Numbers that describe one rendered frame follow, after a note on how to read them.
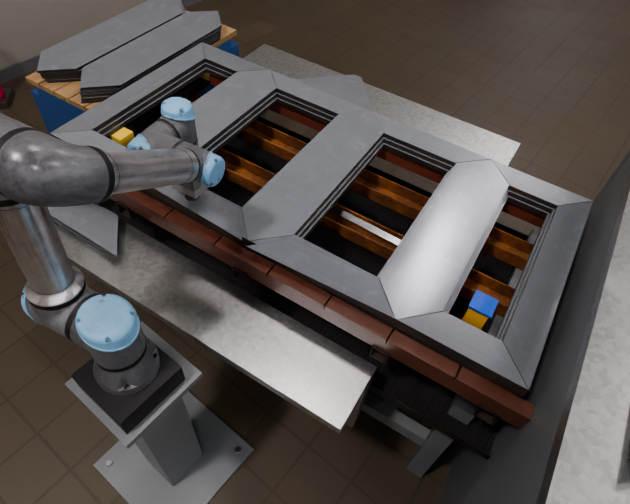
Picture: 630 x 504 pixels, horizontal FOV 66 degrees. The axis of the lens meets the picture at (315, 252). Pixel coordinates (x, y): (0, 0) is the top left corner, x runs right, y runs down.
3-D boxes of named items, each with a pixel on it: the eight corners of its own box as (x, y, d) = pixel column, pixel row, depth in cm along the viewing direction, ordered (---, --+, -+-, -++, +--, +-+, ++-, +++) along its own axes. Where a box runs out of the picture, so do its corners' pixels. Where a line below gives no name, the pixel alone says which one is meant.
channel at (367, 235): (139, 118, 191) (136, 107, 187) (555, 320, 144) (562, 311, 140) (124, 128, 187) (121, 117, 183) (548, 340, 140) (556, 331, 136)
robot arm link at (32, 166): (55, 157, 66) (233, 148, 111) (-4, 129, 68) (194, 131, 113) (44, 233, 70) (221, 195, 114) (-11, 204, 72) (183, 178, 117)
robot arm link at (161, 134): (160, 156, 105) (190, 129, 112) (119, 138, 108) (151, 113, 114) (166, 182, 111) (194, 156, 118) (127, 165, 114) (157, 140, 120)
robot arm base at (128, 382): (129, 407, 111) (120, 389, 104) (81, 375, 115) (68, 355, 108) (173, 357, 120) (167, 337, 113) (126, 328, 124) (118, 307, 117)
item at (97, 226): (62, 188, 164) (58, 179, 160) (149, 238, 152) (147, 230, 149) (31, 209, 157) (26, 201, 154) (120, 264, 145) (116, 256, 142)
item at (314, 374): (46, 181, 169) (43, 175, 167) (375, 371, 132) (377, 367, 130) (-5, 215, 158) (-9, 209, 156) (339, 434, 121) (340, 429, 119)
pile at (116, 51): (169, 4, 229) (167, -10, 224) (236, 30, 218) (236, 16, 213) (24, 76, 184) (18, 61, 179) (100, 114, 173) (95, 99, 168)
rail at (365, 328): (52, 154, 161) (46, 139, 157) (524, 415, 115) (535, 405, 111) (42, 160, 159) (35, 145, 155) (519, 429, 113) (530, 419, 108)
